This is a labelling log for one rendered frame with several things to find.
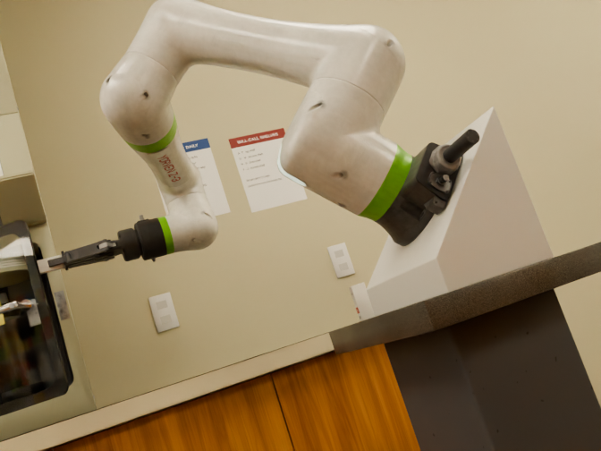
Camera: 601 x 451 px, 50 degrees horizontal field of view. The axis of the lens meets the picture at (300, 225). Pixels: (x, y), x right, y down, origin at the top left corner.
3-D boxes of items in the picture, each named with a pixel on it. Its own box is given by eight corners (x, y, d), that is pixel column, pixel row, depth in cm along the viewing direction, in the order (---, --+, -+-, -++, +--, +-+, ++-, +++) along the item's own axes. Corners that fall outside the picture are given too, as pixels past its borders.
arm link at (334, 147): (429, 127, 100) (321, 66, 97) (390, 216, 96) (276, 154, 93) (398, 151, 112) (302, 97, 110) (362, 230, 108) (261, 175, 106)
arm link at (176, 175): (131, 161, 130) (184, 143, 131) (116, 113, 133) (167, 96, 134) (170, 216, 165) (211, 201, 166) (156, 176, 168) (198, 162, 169)
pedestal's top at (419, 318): (613, 267, 93) (603, 241, 94) (434, 331, 81) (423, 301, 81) (483, 303, 122) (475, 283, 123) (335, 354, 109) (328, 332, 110)
